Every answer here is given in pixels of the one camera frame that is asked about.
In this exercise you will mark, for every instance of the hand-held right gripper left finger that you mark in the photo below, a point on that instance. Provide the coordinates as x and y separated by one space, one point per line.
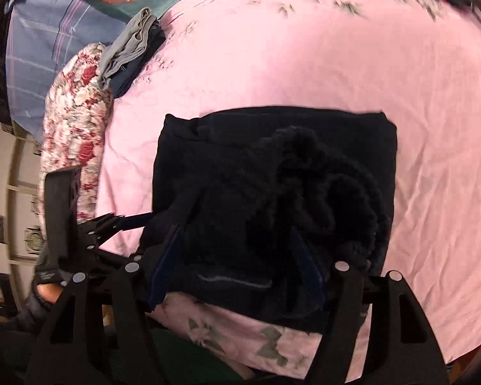
166 258

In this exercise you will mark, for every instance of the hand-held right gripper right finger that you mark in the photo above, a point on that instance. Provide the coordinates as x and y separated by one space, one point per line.
309 272

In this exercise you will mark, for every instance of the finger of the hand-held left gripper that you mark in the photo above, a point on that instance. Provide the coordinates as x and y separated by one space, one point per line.
120 257
132 221

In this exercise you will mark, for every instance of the dark navy pants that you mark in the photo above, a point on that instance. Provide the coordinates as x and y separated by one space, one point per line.
280 200

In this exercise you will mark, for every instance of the person's left forearm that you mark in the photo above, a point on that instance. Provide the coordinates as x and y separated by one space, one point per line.
30 315

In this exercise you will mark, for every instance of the person's left hand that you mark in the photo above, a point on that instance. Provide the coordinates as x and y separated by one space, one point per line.
48 286

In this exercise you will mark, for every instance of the red floral quilt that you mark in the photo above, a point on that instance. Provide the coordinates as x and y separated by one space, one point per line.
78 120

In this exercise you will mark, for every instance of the navy folded garment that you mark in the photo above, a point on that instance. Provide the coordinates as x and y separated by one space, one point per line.
138 62

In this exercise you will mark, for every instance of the blue plaid pillow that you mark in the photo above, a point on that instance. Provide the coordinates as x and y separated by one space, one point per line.
44 48

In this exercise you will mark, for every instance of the grey folded garment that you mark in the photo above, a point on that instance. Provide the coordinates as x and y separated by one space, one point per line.
128 46

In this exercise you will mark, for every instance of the pink floral bedsheet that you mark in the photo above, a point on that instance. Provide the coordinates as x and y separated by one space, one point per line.
324 68

